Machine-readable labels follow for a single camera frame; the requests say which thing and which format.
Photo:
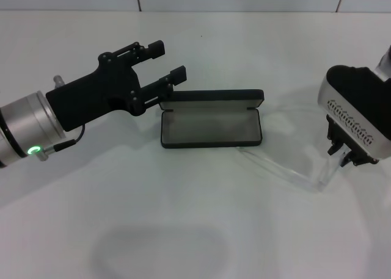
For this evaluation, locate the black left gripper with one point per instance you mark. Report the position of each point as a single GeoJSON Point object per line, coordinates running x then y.
{"type": "Point", "coordinates": [91, 96]}

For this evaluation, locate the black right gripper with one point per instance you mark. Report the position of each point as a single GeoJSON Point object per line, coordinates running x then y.
{"type": "Point", "coordinates": [333, 128]}

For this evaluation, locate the transparent glasses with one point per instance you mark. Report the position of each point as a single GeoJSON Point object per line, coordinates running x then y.
{"type": "Point", "coordinates": [275, 166]}

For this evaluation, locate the black glasses case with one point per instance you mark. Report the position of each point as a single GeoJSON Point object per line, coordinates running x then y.
{"type": "Point", "coordinates": [210, 129]}

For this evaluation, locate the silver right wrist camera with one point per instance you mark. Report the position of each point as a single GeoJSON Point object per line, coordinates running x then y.
{"type": "Point", "coordinates": [351, 92]}

